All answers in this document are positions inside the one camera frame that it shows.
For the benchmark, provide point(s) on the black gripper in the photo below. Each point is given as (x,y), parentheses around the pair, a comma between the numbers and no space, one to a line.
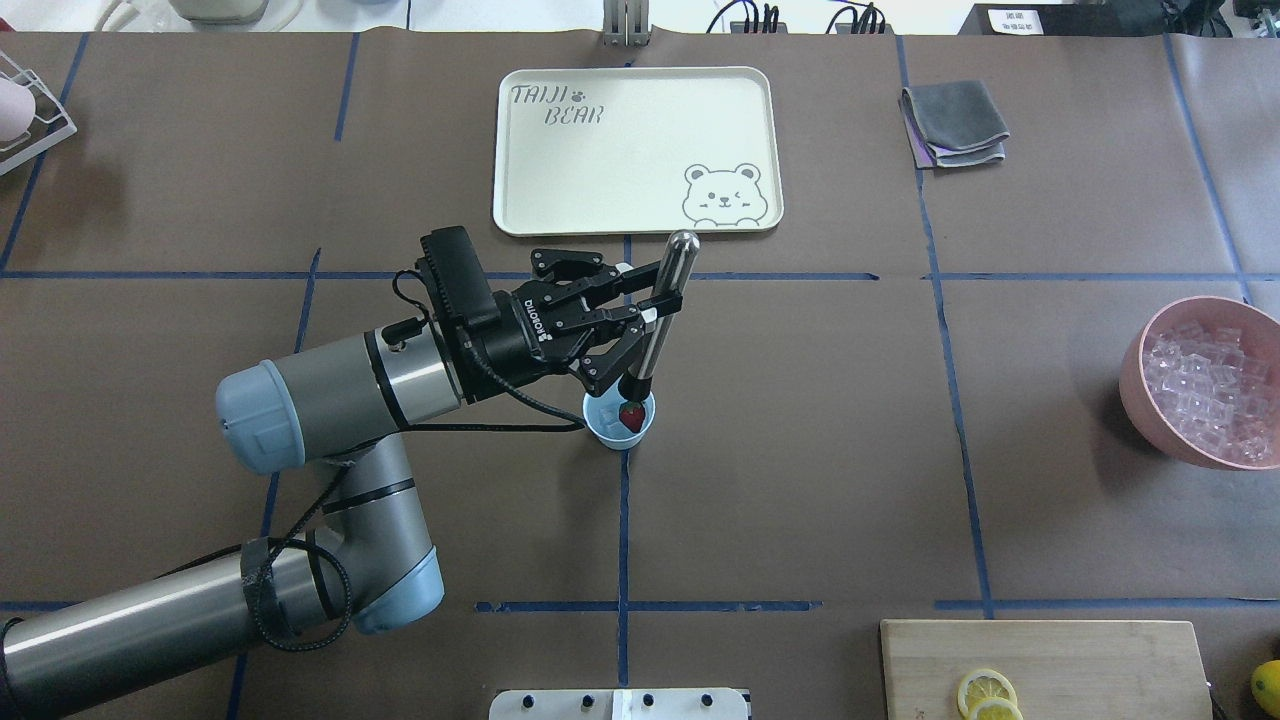
(512,343)

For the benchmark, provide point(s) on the aluminium frame post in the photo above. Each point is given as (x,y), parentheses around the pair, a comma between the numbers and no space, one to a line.
(626,23)

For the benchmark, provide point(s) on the ice cube in cup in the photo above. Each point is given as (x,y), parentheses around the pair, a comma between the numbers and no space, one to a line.
(607,417)

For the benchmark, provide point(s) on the cream bear tray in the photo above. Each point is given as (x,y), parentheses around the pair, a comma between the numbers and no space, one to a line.
(636,150)

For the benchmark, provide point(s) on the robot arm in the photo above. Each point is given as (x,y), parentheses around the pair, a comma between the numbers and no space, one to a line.
(114,470)

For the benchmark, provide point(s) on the bamboo cutting board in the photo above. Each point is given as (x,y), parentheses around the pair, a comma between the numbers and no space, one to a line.
(1073,669)

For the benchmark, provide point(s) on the pink cup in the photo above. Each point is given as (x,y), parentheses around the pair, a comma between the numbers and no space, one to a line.
(17,109)

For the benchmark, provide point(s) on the pile of ice cubes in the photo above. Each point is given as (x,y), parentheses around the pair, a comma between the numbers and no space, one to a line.
(1212,391)

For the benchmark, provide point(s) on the yellow lemon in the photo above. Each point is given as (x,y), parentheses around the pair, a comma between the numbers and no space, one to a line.
(1265,687)

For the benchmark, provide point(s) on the lemon slices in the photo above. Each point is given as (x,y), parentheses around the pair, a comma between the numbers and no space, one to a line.
(986,694)

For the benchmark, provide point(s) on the red strawberry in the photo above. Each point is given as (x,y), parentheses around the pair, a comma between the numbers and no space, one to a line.
(632,416)

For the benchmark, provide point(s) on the light blue cup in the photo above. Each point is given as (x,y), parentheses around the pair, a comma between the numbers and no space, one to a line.
(619,439)

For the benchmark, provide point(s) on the steel muddler black tip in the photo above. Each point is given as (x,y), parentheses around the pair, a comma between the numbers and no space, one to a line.
(675,268)

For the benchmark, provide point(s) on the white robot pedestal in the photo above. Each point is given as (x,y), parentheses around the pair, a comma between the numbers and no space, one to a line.
(622,703)

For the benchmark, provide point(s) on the white cup rack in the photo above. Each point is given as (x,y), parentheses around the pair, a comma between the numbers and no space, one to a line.
(52,123)

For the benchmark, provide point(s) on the pink bowl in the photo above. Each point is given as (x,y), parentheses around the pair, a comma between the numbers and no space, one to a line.
(1260,338)

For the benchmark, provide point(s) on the grey folded cloth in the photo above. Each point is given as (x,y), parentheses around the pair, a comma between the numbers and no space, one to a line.
(953,125)

